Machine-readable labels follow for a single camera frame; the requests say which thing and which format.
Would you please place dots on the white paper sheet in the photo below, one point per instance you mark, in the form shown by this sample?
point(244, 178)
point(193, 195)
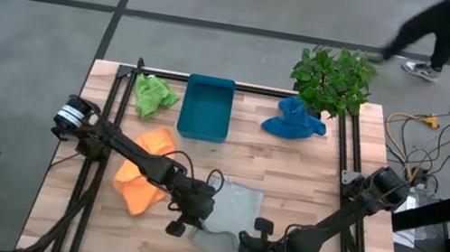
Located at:
point(405, 236)

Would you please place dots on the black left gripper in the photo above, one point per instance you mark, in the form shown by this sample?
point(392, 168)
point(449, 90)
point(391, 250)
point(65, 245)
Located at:
point(193, 203)

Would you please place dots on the blue microfiber towel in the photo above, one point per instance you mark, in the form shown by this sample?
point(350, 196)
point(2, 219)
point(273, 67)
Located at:
point(294, 121)

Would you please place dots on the black beam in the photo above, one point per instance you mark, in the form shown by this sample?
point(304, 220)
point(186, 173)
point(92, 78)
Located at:
point(430, 213)

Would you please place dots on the grey microfiber towel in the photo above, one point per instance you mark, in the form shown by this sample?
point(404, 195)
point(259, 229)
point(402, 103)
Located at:
point(234, 205)

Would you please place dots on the potted green plant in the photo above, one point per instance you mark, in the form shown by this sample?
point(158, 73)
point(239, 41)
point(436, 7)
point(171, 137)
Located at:
point(333, 82)

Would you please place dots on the green microfiber towel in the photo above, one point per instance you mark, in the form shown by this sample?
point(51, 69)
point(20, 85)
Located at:
point(152, 95)

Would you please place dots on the orange microfiber towel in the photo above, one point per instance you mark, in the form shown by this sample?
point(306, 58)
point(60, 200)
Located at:
point(140, 194)

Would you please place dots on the person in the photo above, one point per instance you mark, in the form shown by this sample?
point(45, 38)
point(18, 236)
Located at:
point(443, 25)

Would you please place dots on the black aluminium frame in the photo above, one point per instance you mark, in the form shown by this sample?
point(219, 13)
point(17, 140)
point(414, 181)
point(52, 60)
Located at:
point(258, 89)

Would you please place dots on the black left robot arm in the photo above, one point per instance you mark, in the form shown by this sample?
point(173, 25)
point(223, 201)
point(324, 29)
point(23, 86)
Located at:
point(133, 152)

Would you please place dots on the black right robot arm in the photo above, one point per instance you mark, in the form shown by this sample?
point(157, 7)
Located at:
point(342, 219)

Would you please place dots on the teal plastic bin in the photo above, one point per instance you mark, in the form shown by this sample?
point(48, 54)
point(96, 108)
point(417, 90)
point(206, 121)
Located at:
point(206, 109)

